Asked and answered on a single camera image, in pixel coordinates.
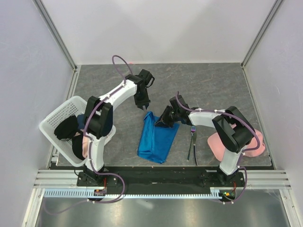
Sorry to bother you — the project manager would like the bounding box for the pink cap in basket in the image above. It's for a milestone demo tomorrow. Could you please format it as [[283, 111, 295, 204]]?
[[78, 133, 89, 158]]

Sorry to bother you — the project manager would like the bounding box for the blue cloth napkin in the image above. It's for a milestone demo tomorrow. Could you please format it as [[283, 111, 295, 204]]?
[[137, 112, 179, 164]]

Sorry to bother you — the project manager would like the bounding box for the light blue cable duct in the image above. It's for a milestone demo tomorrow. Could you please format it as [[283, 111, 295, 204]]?
[[44, 188, 222, 199]]

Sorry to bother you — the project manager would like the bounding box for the white plastic perforated basket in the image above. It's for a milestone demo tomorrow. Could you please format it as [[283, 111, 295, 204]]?
[[39, 96, 116, 169]]

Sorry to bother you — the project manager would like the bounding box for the left aluminium frame post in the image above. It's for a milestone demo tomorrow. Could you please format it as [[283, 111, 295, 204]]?
[[33, 0, 77, 71]]

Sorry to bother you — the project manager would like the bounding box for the iridescent rainbow fork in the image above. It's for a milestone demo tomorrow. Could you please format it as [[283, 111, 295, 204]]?
[[187, 126, 196, 161]]

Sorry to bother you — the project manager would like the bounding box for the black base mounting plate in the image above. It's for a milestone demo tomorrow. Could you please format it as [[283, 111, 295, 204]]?
[[77, 166, 245, 194]]

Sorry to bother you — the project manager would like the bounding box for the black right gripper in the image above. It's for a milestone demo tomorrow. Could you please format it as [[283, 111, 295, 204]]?
[[154, 105, 180, 128]]

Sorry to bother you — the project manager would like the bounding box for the navy cloth in basket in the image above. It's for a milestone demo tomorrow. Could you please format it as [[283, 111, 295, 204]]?
[[77, 114, 85, 130]]

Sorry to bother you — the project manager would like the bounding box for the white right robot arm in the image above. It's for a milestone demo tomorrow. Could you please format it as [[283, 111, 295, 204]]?
[[154, 106, 257, 186]]

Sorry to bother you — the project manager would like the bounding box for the silver table knife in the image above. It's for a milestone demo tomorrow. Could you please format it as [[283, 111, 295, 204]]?
[[192, 133, 198, 166]]

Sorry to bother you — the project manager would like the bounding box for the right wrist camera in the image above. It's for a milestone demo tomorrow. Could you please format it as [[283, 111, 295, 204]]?
[[169, 95, 189, 111]]

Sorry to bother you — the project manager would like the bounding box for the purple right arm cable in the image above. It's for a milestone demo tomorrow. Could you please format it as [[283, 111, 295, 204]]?
[[176, 91, 260, 204]]

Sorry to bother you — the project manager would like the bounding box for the right aluminium frame post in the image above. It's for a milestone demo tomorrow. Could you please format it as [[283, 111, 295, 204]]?
[[241, 0, 284, 69]]

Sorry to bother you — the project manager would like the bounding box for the pink baseball cap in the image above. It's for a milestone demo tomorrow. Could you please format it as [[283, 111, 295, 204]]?
[[207, 130, 266, 162]]

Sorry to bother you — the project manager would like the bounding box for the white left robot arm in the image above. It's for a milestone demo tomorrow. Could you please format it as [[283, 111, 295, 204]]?
[[83, 70, 154, 186]]

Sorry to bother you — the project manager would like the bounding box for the aluminium frame post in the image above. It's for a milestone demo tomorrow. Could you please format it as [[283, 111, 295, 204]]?
[[33, 0, 77, 71], [241, 0, 284, 69]]

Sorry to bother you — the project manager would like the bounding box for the black cloth in basket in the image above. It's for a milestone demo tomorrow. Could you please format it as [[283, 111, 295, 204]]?
[[54, 115, 85, 160]]

